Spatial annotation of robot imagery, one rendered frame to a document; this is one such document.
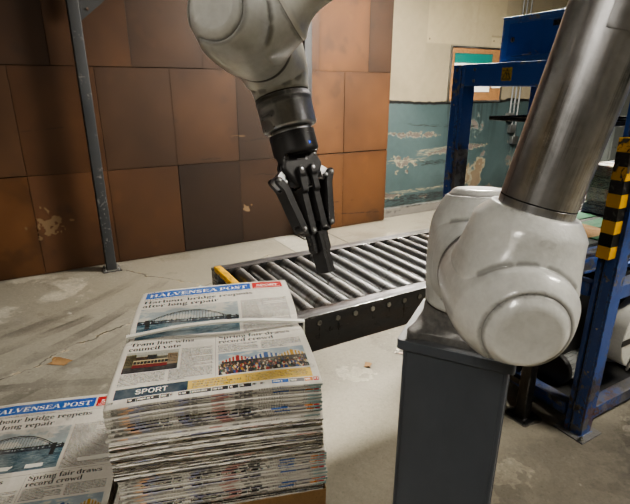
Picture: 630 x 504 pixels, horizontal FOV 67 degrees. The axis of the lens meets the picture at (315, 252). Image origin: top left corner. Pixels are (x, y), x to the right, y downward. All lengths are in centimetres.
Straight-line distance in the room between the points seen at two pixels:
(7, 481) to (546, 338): 85
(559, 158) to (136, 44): 393
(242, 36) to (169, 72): 379
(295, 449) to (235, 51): 53
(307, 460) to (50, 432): 53
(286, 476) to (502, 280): 40
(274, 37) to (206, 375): 45
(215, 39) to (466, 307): 45
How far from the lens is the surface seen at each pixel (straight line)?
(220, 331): 81
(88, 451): 100
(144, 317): 89
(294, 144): 76
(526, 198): 66
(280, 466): 74
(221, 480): 74
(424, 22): 585
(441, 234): 83
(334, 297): 156
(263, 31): 62
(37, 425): 110
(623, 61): 67
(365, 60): 522
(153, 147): 437
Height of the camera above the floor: 144
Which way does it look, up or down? 19 degrees down
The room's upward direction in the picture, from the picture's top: straight up
